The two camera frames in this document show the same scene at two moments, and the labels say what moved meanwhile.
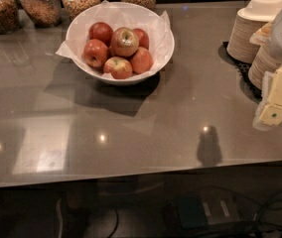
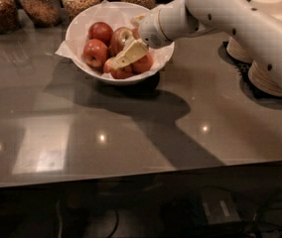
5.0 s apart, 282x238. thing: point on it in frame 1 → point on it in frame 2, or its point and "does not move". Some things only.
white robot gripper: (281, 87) → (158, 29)
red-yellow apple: (125, 42) does not move
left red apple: (95, 53) does not move
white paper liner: (119, 15) does not move
